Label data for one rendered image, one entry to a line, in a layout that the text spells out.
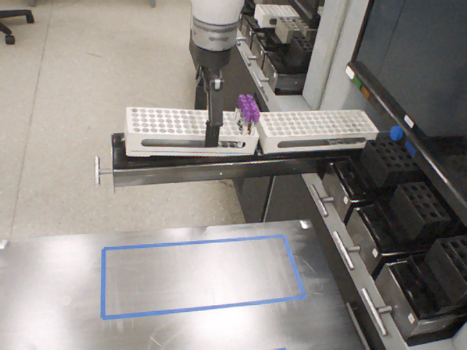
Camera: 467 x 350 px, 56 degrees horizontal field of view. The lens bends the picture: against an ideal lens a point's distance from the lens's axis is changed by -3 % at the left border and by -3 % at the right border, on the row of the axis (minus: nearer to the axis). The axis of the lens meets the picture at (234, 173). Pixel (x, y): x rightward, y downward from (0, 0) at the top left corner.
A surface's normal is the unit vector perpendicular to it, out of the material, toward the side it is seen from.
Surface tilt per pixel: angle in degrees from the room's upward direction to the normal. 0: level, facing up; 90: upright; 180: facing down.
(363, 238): 90
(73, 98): 0
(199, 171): 90
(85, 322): 0
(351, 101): 90
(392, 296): 90
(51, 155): 0
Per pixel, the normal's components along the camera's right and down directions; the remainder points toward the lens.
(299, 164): 0.22, 0.67
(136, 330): 0.12, -0.74
